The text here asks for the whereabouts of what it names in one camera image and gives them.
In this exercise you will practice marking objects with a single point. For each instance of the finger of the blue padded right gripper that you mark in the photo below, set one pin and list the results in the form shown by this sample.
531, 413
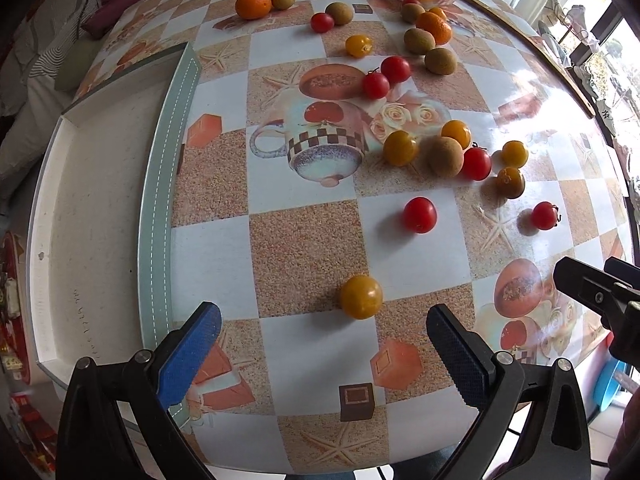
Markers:
624, 271
589, 286

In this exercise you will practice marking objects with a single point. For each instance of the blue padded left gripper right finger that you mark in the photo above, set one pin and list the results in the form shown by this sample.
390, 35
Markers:
468, 360

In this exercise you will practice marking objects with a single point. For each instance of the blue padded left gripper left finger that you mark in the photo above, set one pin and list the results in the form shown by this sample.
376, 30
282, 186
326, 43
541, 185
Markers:
183, 351

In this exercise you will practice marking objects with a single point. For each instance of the yellow cherry tomato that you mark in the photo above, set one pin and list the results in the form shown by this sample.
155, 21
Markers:
361, 297
358, 46

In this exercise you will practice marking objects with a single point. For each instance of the yellow tomato cluster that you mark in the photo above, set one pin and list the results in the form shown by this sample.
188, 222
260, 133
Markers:
458, 131
514, 154
400, 148

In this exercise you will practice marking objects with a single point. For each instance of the yellow tomato cluster top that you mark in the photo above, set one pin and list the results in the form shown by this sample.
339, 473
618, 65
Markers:
458, 131

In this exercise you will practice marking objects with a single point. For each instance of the dark yellow-green tomato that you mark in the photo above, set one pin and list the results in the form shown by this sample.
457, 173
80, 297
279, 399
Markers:
510, 183

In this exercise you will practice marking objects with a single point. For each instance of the red cherry tomato pair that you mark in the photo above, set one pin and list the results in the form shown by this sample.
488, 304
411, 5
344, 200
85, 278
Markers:
375, 86
395, 69

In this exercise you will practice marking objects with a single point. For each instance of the white tray with green rim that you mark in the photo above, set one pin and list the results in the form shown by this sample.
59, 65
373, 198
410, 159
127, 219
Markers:
98, 257

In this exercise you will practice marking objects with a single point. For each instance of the brown longan mid lower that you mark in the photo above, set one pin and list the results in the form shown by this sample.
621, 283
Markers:
440, 61

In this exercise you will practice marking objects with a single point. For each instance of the brown longan mid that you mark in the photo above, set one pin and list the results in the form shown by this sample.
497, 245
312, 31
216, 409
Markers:
418, 41
440, 61

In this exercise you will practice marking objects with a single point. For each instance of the brown longan mid upper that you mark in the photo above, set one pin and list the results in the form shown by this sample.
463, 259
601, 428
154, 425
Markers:
418, 41

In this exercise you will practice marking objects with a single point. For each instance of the orange mandarin near bowl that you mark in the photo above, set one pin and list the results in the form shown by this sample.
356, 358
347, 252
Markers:
436, 26

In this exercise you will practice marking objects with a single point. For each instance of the small orange fruit near bowl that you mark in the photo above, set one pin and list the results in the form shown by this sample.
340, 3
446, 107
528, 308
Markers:
439, 12

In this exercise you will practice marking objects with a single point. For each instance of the white striped blanket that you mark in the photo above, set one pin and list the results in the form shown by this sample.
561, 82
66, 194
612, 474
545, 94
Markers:
28, 92

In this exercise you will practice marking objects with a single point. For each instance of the large orange mandarin far left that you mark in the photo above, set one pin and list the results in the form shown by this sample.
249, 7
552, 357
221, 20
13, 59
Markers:
251, 10

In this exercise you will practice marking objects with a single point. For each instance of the green sofa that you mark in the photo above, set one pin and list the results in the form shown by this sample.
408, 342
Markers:
78, 52

